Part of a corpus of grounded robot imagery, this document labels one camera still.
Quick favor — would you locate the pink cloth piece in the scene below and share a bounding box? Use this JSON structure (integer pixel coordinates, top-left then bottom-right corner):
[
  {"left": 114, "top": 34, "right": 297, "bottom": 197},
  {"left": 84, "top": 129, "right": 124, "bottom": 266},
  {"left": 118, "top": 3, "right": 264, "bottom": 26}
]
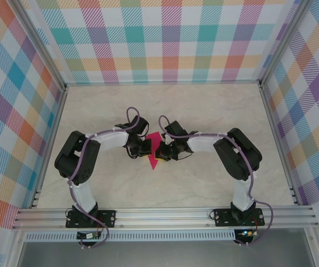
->
[{"left": 145, "top": 132, "right": 162, "bottom": 171}]

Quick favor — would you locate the grey metal panel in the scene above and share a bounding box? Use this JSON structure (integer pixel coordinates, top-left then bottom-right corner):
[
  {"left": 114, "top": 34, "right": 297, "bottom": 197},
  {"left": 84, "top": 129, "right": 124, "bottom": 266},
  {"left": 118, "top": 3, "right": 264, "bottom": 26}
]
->
[{"left": 17, "top": 240, "right": 316, "bottom": 267}]

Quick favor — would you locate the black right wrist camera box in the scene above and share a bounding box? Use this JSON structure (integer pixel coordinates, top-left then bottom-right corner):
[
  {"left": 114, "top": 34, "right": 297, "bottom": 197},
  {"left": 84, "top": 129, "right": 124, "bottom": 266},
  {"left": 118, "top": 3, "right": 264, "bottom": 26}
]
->
[{"left": 163, "top": 121, "right": 188, "bottom": 137}]

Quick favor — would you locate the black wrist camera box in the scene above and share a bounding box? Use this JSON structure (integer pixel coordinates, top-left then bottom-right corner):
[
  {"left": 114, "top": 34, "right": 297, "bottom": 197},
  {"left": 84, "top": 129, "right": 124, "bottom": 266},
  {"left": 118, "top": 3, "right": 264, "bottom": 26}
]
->
[
  {"left": 131, "top": 116, "right": 150, "bottom": 136},
  {"left": 163, "top": 121, "right": 188, "bottom": 137}
]

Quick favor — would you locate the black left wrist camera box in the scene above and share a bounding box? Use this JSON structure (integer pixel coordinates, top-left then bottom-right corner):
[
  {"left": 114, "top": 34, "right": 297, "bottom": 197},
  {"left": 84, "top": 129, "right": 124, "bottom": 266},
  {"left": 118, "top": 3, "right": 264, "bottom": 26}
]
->
[{"left": 131, "top": 116, "right": 150, "bottom": 136}]

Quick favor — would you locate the wide aluminium base rail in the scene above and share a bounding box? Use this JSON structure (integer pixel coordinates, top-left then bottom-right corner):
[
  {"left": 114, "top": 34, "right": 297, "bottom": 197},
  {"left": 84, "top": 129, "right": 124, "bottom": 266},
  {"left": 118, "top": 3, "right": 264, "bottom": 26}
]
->
[{"left": 11, "top": 205, "right": 319, "bottom": 230}]

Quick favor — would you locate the aluminium table edge rail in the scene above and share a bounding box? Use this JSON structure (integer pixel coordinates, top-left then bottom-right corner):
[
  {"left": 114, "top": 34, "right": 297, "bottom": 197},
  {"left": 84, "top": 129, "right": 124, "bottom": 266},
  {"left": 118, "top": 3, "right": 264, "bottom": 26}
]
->
[
  {"left": 259, "top": 83, "right": 302, "bottom": 206},
  {"left": 64, "top": 80, "right": 263, "bottom": 86},
  {"left": 30, "top": 86, "right": 68, "bottom": 209}
]

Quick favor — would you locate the perforated grey cable duct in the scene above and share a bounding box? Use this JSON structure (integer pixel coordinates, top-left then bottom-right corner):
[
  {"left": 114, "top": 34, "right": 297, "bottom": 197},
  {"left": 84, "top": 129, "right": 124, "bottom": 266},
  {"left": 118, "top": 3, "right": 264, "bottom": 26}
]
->
[{"left": 24, "top": 229, "right": 237, "bottom": 242}]

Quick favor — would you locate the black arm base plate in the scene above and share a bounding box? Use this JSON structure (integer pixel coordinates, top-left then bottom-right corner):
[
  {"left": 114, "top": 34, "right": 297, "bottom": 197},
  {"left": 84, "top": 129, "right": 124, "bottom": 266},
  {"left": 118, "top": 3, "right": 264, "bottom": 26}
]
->
[
  {"left": 214, "top": 207, "right": 266, "bottom": 228},
  {"left": 65, "top": 210, "right": 117, "bottom": 229}
]

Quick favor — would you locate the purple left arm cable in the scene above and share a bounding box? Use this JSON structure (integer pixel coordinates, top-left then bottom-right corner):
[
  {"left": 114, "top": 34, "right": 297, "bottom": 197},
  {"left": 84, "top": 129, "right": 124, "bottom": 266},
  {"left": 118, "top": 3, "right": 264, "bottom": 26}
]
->
[{"left": 67, "top": 106, "right": 141, "bottom": 249}]

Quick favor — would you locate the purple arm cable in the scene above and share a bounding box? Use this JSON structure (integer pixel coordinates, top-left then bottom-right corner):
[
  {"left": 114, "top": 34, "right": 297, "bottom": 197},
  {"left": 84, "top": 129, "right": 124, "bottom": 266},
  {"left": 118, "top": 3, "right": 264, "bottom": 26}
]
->
[
  {"left": 158, "top": 115, "right": 274, "bottom": 247},
  {"left": 67, "top": 106, "right": 141, "bottom": 249}
]

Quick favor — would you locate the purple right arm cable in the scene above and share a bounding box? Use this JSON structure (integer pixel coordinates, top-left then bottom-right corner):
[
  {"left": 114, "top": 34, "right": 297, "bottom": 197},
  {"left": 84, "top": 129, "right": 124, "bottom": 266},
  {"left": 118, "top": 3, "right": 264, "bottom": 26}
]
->
[{"left": 158, "top": 115, "right": 274, "bottom": 247}]

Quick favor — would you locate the aluminium frame post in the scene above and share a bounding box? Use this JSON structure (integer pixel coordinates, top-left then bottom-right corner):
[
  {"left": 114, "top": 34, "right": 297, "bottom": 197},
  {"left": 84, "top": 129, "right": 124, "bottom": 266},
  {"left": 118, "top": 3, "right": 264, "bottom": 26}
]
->
[
  {"left": 13, "top": 0, "right": 68, "bottom": 92},
  {"left": 258, "top": 0, "right": 309, "bottom": 87}
]

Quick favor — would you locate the aluminium frame leg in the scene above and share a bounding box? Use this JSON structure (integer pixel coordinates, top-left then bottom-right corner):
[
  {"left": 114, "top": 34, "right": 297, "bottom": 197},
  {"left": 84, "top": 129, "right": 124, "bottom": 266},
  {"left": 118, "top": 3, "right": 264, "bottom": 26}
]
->
[
  {"left": 4, "top": 229, "right": 28, "bottom": 267},
  {"left": 305, "top": 226, "right": 319, "bottom": 267}
]

